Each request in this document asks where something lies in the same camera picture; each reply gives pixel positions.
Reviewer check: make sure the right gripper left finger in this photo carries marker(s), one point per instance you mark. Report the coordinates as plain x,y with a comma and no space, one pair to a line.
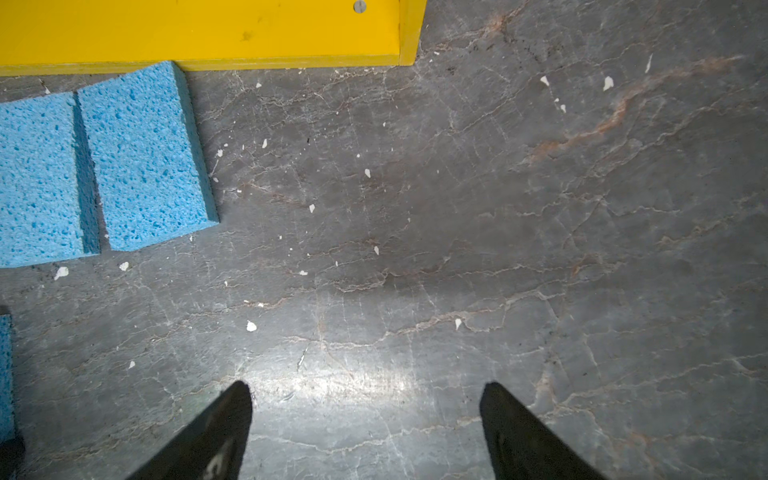
212,446

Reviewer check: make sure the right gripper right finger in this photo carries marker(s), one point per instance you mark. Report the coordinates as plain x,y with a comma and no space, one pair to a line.
520,446

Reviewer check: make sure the blue sponge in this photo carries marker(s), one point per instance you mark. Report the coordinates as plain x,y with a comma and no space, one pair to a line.
8,427
148,159
48,188

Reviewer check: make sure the yellow pink blue shelf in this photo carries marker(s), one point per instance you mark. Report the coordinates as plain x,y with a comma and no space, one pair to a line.
101,37

